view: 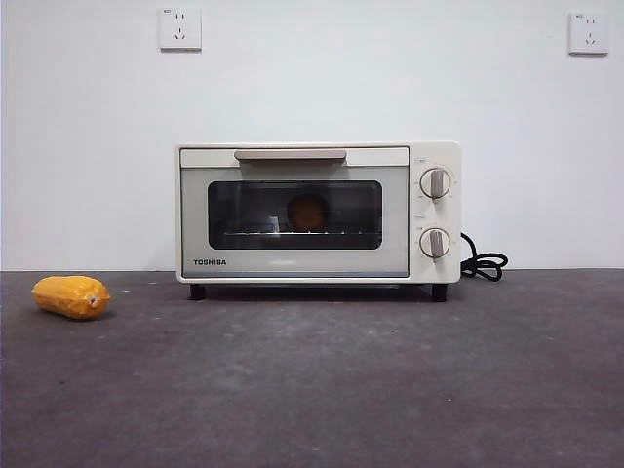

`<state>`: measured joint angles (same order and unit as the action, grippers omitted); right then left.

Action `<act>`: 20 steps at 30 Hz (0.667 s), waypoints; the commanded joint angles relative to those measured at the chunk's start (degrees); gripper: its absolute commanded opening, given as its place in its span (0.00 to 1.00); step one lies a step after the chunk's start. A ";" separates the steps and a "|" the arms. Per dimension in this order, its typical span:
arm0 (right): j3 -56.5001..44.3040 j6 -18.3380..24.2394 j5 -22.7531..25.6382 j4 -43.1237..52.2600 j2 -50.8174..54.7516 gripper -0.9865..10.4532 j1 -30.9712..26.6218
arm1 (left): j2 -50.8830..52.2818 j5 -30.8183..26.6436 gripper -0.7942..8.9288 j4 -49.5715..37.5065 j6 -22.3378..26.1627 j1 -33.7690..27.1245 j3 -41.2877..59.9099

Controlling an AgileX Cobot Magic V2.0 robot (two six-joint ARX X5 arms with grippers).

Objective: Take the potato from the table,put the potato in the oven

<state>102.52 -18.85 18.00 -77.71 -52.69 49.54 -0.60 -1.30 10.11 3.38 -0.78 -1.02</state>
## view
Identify beige oven knob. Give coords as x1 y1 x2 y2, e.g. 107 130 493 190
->
418 168 452 200
418 227 452 259

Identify metal oven wire rack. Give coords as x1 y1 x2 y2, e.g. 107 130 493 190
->
222 227 352 240

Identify black oven power cable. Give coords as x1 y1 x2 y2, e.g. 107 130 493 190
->
459 231 510 284

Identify white wall socket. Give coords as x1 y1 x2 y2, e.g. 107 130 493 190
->
159 7 203 53
567 12 610 58

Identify yellow corn cob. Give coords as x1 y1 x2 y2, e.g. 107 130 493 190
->
30 275 112 322

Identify white Toshiba toaster oven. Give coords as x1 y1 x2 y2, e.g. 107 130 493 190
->
174 140 462 303

